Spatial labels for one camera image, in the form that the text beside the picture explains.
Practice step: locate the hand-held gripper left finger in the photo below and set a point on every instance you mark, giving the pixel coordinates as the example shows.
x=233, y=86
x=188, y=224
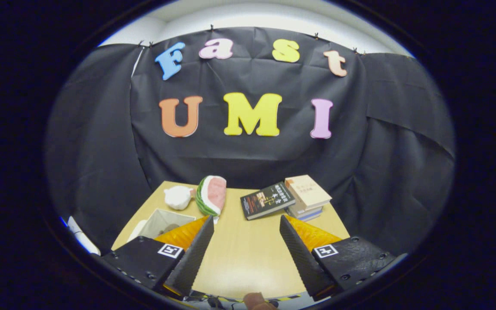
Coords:
x=192, y=260

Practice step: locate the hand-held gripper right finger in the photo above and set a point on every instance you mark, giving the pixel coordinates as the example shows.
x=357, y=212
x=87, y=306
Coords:
x=302, y=260

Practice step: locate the brown fuzzy shoe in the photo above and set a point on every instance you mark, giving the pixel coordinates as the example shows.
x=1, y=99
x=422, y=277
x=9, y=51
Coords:
x=170, y=228

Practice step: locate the grey fabric storage box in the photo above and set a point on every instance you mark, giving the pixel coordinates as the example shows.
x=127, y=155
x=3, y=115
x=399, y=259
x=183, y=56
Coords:
x=162, y=217

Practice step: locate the dark blue book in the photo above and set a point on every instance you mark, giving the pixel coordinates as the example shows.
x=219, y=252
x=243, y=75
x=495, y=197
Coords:
x=308, y=217

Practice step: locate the cream middle book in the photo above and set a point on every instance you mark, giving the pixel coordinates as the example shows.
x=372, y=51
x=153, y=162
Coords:
x=306, y=211

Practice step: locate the white plush toy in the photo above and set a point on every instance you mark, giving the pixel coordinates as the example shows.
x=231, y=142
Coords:
x=178, y=197

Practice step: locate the black cover book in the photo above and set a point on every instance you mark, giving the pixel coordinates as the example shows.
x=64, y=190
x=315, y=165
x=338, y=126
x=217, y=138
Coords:
x=267, y=200

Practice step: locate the watermelon slice plush toy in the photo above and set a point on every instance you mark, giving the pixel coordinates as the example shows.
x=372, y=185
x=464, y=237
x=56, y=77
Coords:
x=213, y=193

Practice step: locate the beige cover book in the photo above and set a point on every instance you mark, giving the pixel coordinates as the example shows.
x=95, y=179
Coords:
x=306, y=189

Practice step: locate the white flat object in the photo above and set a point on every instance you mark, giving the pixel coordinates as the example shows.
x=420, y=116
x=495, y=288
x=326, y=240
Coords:
x=82, y=237

